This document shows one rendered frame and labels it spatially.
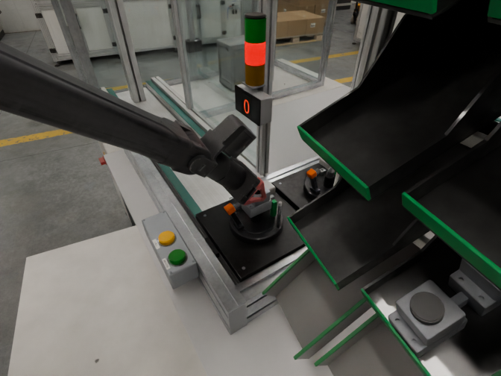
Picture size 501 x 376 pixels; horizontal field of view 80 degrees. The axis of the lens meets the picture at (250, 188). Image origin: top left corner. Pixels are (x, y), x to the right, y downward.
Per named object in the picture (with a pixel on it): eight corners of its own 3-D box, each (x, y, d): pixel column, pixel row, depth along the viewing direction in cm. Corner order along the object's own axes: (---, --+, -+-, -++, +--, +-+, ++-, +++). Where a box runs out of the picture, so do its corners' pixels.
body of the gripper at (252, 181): (237, 158, 69) (217, 144, 63) (262, 182, 63) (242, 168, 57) (219, 180, 70) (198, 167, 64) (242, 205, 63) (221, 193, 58)
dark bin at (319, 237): (338, 291, 40) (326, 269, 34) (291, 224, 49) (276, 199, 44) (514, 176, 40) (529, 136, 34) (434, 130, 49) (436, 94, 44)
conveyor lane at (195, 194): (242, 304, 73) (241, 281, 67) (139, 148, 127) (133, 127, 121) (327, 253, 85) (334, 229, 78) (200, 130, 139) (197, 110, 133)
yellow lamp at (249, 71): (252, 87, 74) (252, 67, 71) (241, 81, 78) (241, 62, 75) (268, 83, 77) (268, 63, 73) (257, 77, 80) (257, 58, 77)
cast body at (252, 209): (250, 218, 72) (250, 197, 68) (241, 207, 75) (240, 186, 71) (278, 205, 76) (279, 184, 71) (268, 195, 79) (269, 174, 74)
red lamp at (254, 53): (252, 67, 71) (252, 45, 68) (241, 61, 74) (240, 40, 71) (268, 63, 73) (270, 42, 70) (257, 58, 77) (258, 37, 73)
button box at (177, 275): (173, 290, 71) (168, 275, 67) (145, 234, 85) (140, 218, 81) (200, 276, 74) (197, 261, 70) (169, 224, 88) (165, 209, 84)
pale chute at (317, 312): (309, 359, 52) (294, 359, 49) (275, 295, 61) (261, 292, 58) (439, 251, 45) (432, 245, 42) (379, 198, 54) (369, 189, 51)
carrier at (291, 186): (324, 236, 78) (332, 201, 70) (271, 187, 93) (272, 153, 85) (385, 203, 88) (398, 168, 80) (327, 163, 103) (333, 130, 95)
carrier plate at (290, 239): (241, 283, 67) (240, 278, 66) (195, 218, 83) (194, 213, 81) (320, 239, 77) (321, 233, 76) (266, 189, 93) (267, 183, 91)
